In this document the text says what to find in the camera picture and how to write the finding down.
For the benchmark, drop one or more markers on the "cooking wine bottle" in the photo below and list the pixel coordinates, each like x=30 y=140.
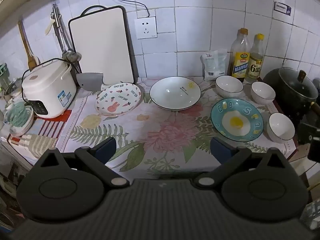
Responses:
x=240 y=62

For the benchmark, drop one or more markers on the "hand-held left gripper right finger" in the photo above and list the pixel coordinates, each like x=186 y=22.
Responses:
x=220 y=151

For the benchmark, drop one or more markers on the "wooden spatula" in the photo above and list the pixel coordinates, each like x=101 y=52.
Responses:
x=25 y=40

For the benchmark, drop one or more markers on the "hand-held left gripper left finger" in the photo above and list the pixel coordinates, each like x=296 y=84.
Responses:
x=106 y=150

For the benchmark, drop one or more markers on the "black gas stove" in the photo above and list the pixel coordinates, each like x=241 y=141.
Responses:
x=307 y=130

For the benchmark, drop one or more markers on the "white rice cooker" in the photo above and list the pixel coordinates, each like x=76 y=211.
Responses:
x=47 y=90

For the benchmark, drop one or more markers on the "small metal pot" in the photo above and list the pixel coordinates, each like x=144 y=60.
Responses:
x=12 y=90

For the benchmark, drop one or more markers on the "grey plastic stand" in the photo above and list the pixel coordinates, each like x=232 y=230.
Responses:
x=90 y=81

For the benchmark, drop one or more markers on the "blue fried egg plate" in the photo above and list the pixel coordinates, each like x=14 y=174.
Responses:
x=225 y=115

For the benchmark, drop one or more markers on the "striped mat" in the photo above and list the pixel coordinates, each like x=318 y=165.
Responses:
x=45 y=130

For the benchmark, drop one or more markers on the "small white bowl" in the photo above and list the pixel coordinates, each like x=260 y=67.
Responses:
x=228 y=85
x=280 y=127
x=262 y=91

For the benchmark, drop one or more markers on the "white cutting board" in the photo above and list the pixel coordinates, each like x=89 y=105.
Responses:
x=100 y=45

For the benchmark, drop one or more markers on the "black cooking pot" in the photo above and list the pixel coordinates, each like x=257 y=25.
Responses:
x=272 y=81

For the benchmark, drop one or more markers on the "pink rabbit print plate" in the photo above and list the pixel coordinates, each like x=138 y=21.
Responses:
x=117 y=100

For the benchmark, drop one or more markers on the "white wall socket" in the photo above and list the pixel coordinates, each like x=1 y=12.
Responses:
x=146 y=27

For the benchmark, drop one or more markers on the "white rice paddle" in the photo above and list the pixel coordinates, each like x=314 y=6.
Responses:
x=49 y=27

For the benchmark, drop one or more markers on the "metal ladle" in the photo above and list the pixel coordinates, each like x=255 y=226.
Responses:
x=72 y=56

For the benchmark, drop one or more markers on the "person's patterned clothing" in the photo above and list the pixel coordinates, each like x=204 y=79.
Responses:
x=311 y=215

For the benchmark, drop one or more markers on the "wall sticker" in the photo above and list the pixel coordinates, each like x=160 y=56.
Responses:
x=282 y=8

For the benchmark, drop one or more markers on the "pot lid with wooden knob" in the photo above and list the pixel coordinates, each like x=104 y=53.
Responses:
x=295 y=82

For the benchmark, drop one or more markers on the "white salt bag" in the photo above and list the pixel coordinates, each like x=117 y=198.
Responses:
x=212 y=65

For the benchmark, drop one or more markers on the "floral tablecloth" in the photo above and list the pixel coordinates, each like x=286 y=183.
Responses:
x=160 y=135

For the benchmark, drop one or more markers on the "clear vinegar bottle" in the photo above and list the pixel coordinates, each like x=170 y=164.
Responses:
x=255 y=65

